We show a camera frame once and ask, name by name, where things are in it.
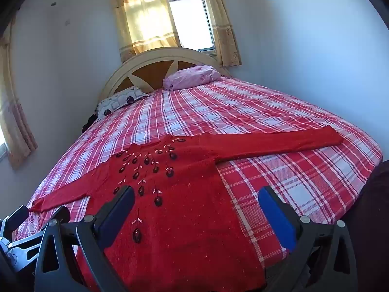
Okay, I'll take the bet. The dark cloth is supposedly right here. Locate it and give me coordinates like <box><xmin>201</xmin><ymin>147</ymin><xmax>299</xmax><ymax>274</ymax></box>
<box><xmin>81</xmin><ymin>113</ymin><xmax>98</xmax><ymax>133</ymax></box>

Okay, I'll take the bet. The pink pillow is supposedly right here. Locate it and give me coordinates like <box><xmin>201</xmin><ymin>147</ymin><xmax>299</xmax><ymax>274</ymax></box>
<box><xmin>162</xmin><ymin>65</ymin><xmax>222</xmax><ymax>91</ymax></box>

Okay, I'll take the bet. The person's dark clothing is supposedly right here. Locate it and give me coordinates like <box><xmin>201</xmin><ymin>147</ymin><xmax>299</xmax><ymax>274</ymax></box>
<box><xmin>343</xmin><ymin>158</ymin><xmax>389</xmax><ymax>292</ymax></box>

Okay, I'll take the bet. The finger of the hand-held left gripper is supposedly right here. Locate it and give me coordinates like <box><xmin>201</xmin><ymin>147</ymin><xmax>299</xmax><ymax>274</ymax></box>
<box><xmin>9</xmin><ymin>206</ymin><xmax>71</xmax><ymax>250</ymax></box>
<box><xmin>0</xmin><ymin>205</ymin><xmax>30</xmax><ymax>239</ymax></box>

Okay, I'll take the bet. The white patterned pillow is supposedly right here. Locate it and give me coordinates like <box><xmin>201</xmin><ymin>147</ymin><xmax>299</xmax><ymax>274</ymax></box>
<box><xmin>97</xmin><ymin>86</ymin><xmax>150</xmax><ymax>120</ymax></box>

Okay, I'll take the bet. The side window yellow curtain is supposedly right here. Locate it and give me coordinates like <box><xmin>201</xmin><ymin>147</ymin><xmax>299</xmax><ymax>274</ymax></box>
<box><xmin>0</xmin><ymin>15</ymin><xmax>38</xmax><ymax>170</ymax></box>

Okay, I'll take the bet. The red knitted sweater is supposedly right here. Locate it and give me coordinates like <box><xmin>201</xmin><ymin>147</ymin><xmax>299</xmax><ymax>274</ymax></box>
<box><xmin>29</xmin><ymin>125</ymin><xmax>345</xmax><ymax>292</ymax></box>

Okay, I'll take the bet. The narrow yellow curtain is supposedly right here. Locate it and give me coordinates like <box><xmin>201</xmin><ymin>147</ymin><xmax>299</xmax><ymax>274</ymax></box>
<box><xmin>197</xmin><ymin>0</ymin><xmax>243</xmax><ymax>67</ymax></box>

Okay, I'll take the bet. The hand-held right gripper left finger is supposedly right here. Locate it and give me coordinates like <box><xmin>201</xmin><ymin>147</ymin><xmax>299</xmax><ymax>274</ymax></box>
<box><xmin>34</xmin><ymin>185</ymin><xmax>136</xmax><ymax>292</ymax></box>

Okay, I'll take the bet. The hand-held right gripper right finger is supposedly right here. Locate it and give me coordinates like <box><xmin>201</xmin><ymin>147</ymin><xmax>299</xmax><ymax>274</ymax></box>
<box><xmin>258</xmin><ymin>185</ymin><xmax>359</xmax><ymax>292</ymax></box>

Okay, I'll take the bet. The wide yellow curtain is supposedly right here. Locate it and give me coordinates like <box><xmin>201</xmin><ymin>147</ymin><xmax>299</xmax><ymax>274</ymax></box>
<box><xmin>109</xmin><ymin>0</ymin><xmax>182</xmax><ymax>64</ymax></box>

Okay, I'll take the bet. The window behind headboard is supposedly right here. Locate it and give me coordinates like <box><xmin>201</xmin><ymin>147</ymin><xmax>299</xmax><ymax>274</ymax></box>
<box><xmin>162</xmin><ymin>0</ymin><xmax>217</xmax><ymax>56</ymax></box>

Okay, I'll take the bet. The cream and wood headboard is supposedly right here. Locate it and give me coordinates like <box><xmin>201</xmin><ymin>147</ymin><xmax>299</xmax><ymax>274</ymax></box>
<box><xmin>97</xmin><ymin>46</ymin><xmax>231</xmax><ymax>104</ymax></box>

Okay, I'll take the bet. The bed with red plaid sheet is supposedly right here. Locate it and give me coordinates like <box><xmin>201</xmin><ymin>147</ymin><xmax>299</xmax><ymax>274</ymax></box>
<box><xmin>14</xmin><ymin>76</ymin><xmax>383</xmax><ymax>292</ymax></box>

